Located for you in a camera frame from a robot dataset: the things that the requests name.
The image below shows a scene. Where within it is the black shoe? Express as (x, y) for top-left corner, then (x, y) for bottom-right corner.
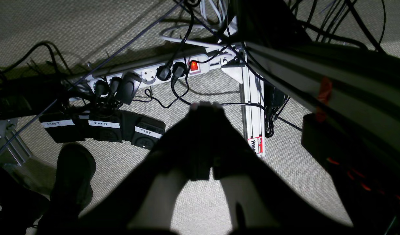
(37, 143), (97, 235)

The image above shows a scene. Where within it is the aluminium table leg profile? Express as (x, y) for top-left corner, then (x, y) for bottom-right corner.
(221, 46), (266, 158)

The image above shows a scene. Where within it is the black stop foot pedal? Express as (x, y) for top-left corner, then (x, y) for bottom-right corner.
(131, 117), (166, 150)

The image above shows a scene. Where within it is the white power strip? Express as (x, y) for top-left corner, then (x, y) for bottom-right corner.
(84, 53), (212, 93)

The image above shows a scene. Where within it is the black start foot pedal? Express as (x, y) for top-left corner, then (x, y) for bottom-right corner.
(39, 113), (85, 143)

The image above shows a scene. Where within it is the black zero foot pedal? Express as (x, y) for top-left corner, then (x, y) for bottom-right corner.
(88, 110), (135, 143)

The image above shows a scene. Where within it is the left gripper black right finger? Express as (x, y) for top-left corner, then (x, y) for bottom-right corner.
(212, 102), (354, 235)

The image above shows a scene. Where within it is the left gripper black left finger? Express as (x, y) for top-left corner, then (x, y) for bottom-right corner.
(79, 103), (213, 235)

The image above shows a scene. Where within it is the black box with red wires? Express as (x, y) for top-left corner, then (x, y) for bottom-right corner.
(301, 114), (400, 235)

